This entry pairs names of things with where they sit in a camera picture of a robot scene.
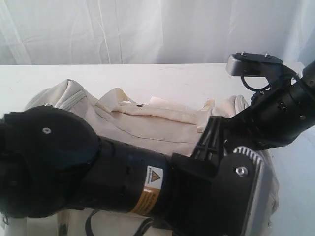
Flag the cream white duffel bag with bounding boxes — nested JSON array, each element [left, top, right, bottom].
[[25, 79, 279, 236]]

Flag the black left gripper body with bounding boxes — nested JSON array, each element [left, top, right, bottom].
[[157, 117, 236, 236]]

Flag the white backdrop curtain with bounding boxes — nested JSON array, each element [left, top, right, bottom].
[[0, 0, 315, 65]]

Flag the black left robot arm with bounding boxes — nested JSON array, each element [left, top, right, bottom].
[[0, 106, 238, 236]]

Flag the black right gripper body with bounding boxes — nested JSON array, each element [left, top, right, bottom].
[[223, 90, 291, 150]]

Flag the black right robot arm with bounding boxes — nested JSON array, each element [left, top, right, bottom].
[[225, 61, 315, 150]]

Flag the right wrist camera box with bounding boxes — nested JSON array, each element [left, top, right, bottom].
[[225, 52, 284, 92]]

